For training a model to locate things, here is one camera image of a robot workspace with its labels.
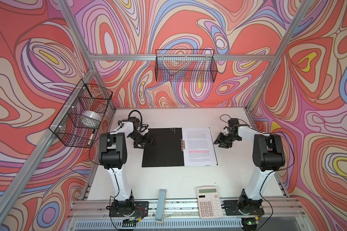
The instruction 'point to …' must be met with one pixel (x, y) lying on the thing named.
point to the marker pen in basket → (91, 138)
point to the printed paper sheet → (199, 148)
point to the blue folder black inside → (168, 151)
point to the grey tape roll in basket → (91, 115)
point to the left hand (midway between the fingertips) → (150, 144)
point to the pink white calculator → (209, 202)
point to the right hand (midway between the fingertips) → (217, 146)
